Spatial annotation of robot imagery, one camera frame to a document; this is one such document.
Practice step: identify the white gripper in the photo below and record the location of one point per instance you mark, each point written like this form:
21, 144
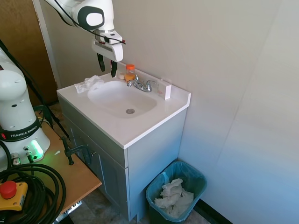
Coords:
108, 51

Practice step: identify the white tissue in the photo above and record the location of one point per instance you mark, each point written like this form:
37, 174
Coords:
90, 84

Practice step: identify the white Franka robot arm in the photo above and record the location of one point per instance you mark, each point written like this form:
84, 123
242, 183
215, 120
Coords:
14, 93

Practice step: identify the teal trash bin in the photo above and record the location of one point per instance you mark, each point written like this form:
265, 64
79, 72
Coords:
196, 179

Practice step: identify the small round white jar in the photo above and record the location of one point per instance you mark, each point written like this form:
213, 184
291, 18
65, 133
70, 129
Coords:
121, 76

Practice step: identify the orange pill bottle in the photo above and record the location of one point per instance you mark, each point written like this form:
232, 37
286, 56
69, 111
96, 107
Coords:
130, 74

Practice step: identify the chrome faucet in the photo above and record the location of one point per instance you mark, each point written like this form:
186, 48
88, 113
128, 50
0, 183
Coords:
143, 86

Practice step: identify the metal sink drain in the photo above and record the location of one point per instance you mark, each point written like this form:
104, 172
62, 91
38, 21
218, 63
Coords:
130, 111

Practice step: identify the long white cardboard box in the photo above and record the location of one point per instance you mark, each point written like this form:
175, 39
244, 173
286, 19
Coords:
166, 91

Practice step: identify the white sink countertop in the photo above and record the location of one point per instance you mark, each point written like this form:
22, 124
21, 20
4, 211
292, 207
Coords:
144, 126

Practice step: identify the brown wooden door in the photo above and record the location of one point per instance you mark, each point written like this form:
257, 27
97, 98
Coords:
23, 46

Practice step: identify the black metal clamp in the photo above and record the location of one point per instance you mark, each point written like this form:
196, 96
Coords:
78, 150

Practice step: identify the white paper scrap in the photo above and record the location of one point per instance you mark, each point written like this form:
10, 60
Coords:
57, 152

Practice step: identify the grey vanity cabinet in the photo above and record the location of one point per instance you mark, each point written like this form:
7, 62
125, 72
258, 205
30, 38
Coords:
151, 168

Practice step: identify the wooden table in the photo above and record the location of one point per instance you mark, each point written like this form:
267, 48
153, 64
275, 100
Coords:
79, 179

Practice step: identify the pile of used tissues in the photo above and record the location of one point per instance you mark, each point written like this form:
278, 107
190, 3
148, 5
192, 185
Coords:
174, 198

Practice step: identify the yellow emergency stop box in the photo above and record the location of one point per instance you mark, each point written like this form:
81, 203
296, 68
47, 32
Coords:
14, 198

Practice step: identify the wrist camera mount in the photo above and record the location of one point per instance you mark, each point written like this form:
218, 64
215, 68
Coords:
111, 37

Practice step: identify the white door frame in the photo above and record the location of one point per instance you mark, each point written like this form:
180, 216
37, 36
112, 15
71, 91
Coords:
50, 46

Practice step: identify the metal table frame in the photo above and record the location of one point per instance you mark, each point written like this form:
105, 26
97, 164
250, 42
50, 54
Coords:
70, 208

